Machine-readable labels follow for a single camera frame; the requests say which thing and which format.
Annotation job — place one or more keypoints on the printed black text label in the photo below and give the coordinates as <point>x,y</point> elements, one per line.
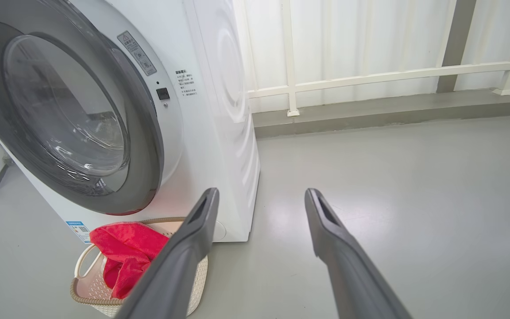
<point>186,82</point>

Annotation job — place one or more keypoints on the blue energy label sticker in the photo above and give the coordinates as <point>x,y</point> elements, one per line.
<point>79,232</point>

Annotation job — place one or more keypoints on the cream laundry basket brown rim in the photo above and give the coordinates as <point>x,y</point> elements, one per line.
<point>91,288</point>

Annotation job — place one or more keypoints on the red cloth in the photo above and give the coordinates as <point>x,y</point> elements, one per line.
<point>126,252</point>

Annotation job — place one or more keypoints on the round filter cover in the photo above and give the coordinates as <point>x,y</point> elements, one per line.
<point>219,231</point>

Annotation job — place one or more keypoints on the white front-load washing machine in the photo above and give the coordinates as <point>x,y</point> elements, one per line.
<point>210,110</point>

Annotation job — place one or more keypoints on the white metal railing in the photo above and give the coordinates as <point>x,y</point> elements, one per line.
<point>370,79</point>

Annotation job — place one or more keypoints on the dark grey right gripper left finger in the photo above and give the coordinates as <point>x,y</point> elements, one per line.
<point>175,266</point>

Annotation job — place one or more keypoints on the round glass washer door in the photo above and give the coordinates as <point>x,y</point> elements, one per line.
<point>140,146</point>

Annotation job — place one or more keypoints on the grey warning sticker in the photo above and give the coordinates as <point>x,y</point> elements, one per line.
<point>137,53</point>

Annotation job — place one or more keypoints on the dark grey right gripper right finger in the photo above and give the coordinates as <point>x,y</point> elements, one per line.
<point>352,274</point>

